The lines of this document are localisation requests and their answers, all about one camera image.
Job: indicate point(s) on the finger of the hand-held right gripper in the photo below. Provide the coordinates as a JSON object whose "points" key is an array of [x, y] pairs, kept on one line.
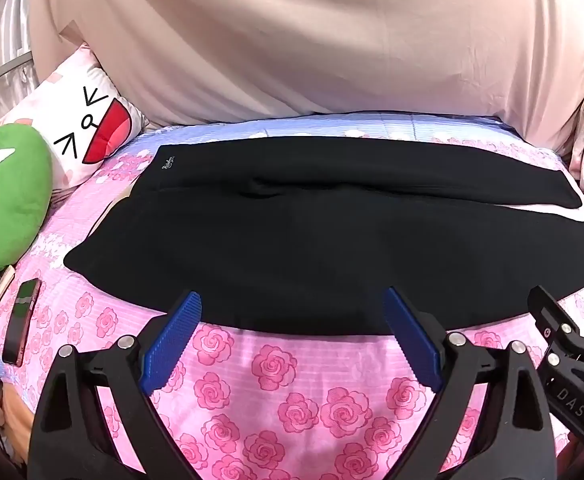
{"points": [[547, 305]]}

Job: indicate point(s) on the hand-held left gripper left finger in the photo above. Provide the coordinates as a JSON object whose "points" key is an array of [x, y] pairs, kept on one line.
{"points": [[172, 330]]}

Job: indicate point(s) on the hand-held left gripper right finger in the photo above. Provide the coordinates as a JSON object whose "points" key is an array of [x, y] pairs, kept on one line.
{"points": [[412, 340]]}

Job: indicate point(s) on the black pants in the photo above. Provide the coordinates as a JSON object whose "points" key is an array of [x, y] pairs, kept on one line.
{"points": [[292, 240]]}

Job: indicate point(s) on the pink floral bed sheet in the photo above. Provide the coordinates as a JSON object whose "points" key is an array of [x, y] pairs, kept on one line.
{"points": [[282, 400]]}

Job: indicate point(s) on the dark screen phone pink case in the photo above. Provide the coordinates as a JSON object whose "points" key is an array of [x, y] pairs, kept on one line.
{"points": [[22, 320]]}

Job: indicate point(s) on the green plush pillow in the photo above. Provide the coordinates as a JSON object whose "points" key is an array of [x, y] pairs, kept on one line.
{"points": [[7, 185]]}

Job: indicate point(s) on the white cartoon face pillow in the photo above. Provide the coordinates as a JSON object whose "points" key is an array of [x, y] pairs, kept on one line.
{"points": [[87, 125]]}

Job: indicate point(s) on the beige draped cloth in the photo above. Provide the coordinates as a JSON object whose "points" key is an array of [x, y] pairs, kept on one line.
{"points": [[297, 35]]}

